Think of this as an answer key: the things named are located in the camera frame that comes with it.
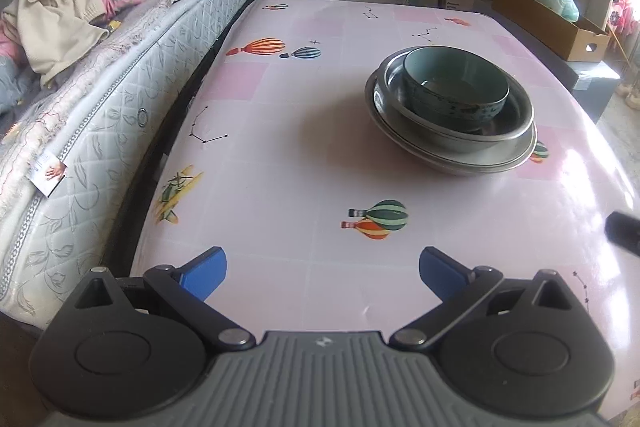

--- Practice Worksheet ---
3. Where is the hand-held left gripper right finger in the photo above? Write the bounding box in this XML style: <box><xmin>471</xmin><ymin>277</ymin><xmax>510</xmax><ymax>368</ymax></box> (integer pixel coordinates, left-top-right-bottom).
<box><xmin>389</xmin><ymin>246</ymin><xmax>577</xmax><ymax>351</ymax></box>

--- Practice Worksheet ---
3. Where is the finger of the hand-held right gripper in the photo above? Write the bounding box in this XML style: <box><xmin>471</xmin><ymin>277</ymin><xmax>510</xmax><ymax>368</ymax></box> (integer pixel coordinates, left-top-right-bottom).
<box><xmin>604</xmin><ymin>209</ymin><xmax>640</xmax><ymax>258</ymax></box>

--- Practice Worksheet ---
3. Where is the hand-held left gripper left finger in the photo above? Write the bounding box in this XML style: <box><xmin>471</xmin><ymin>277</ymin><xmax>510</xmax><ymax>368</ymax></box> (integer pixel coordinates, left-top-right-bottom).
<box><xmin>74</xmin><ymin>246</ymin><xmax>257</xmax><ymax>353</ymax></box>

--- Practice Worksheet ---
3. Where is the small steel bowl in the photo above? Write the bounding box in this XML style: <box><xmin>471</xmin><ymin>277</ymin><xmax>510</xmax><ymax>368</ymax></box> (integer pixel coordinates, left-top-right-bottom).
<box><xmin>376</xmin><ymin>48</ymin><xmax>535</xmax><ymax>154</ymax></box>

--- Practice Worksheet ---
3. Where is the medium steel bowl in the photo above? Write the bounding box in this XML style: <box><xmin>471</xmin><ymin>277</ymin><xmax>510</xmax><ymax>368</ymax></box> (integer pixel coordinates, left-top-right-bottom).
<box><xmin>364</xmin><ymin>69</ymin><xmax>539</xmax><ymax>170</ymax></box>

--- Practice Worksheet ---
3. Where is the teal patterned ceramic bowl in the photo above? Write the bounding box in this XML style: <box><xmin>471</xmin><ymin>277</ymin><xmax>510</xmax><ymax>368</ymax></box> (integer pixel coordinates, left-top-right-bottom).
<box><xmin>402</xmin><ymin>47</ymin><xmax>511</xmax><ymax>132</ymax></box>

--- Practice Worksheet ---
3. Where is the pink printed tablecloth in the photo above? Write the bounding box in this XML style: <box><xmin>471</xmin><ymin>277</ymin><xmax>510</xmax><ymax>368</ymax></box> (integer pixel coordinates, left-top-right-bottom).
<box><xmin>130</xmin><ymin>0</ymin><xmax>640</xmax><ymax>423</ymax></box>

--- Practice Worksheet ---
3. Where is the white mattress label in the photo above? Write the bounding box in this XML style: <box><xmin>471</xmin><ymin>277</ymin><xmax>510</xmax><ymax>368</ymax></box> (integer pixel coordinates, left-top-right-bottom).
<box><xmin>30</xmin><ymin>149</ymin><xmax>68</xmax><ymax>198</ymax></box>

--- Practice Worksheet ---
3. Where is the white quilted mattress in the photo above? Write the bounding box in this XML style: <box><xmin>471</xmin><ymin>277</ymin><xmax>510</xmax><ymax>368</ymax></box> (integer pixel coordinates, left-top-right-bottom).
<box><xmin>0</xmin><ymin>0</ymin><xmax>266</xmax><ymax>313</ymax></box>

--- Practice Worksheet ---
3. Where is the brown cardboard box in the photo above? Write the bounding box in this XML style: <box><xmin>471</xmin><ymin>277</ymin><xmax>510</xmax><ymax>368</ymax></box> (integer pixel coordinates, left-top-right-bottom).
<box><xmin>492</xmin><ymin>0</ymin><xmax>611</xmax><ymax>62</ymax></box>

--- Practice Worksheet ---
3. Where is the beige garment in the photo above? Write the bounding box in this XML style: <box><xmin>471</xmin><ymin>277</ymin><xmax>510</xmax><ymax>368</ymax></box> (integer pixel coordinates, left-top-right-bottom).
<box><xmin>2</xmin><ymin>0</ymin><xmax>111</xmax><ymax>88</ymax></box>

